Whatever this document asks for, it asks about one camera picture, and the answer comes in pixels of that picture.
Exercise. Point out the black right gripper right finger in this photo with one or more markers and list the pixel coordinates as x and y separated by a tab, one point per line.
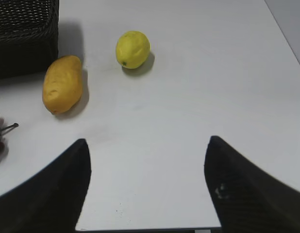
247	199

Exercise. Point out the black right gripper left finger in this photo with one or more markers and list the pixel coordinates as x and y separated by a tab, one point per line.
51	201

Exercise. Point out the black wicker basket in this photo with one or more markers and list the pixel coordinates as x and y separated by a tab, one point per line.
28	36

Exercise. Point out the orange-yellow mango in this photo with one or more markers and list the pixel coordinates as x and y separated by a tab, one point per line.
63	84

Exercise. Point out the yellow lemon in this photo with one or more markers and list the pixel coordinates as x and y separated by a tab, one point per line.
132	49

